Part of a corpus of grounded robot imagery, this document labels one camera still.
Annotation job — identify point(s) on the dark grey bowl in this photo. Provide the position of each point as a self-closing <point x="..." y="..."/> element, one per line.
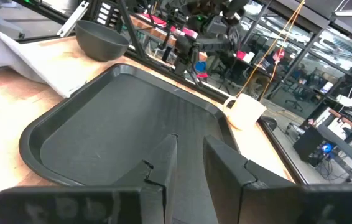
<point x="101" y="43"/>

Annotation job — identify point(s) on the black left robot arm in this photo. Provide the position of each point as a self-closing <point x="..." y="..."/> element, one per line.
<point x="216" y="46"/>

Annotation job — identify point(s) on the black computer tower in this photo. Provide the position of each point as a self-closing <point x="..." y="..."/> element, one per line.
<point x="308" y="143"/>

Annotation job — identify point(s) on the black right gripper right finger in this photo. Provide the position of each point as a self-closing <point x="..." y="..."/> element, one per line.
<point x="225" y="180"/>

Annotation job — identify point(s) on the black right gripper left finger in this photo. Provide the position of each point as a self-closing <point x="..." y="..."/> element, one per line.
<point x="159" y="186"/>

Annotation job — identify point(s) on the black control box white labels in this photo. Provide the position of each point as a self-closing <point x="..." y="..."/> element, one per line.
<point x="107" y="14"/>

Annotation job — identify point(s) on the light grey cloth napkin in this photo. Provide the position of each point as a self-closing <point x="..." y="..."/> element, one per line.
<point x="39" y="62"/>

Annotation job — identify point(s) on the silver aluminium profile bar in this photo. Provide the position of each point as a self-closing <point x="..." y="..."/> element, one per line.
<point x="73" y="18"/>

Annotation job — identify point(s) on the black plastic serving tray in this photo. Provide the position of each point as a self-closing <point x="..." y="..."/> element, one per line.
<point x="117" y="124"/>

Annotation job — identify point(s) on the cream ceramic mug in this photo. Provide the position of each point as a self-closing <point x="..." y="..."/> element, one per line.
<point x="247" y="112"/>

